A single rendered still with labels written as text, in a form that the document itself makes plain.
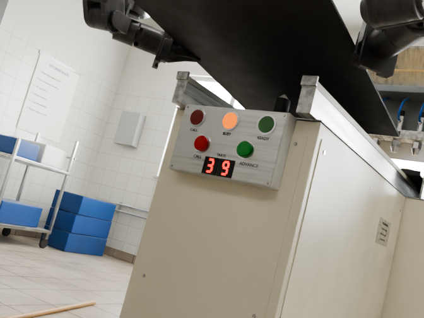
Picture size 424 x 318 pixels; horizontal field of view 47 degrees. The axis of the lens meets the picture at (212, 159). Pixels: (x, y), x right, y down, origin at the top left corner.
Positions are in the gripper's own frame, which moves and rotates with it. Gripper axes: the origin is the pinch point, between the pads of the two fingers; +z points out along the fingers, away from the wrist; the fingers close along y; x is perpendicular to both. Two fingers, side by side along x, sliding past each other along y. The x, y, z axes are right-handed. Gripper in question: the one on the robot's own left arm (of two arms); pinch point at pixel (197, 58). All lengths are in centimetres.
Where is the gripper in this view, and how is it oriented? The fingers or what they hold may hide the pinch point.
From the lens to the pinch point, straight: 116.5
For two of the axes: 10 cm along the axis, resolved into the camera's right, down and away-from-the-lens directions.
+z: 9.3, 3.3, 1.8
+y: -2.9, 9.4, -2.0
